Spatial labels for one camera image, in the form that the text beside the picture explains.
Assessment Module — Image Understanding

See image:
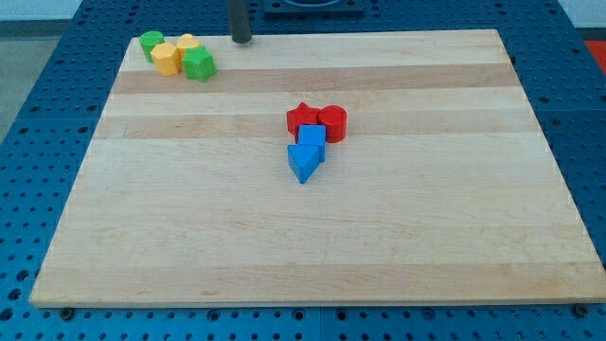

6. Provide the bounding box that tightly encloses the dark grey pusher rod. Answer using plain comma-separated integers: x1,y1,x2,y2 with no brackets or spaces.
226,0,252,45

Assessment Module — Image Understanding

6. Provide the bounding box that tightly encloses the green star block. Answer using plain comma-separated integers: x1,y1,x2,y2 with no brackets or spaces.
182,45,217,82

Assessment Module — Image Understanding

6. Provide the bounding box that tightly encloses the yellow hexagon block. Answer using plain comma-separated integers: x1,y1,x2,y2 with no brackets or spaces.
151,43,182,76

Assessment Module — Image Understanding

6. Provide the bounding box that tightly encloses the green circle block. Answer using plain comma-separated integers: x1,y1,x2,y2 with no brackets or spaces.
139,30,165,63

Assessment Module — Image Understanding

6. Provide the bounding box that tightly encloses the red star block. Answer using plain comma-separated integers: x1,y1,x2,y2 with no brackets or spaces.
286,102,320,142

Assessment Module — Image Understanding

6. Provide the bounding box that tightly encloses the red circle block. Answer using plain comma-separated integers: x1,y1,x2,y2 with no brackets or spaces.
318,105,348,143

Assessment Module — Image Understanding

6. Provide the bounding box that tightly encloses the yellow heart block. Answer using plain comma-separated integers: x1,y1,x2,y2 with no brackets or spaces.
176,33,202,59

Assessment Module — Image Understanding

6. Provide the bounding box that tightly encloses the blue square block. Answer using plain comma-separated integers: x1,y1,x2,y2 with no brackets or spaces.
297,125,327,163

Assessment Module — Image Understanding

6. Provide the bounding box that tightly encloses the blue triangle block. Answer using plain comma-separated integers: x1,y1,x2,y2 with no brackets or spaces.
287,144,320,184

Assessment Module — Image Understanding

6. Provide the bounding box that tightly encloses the wooden board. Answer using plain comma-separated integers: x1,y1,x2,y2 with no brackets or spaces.
30,29,605,308

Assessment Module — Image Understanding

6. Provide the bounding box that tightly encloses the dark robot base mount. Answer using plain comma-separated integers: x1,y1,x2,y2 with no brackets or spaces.
260,0,365,16

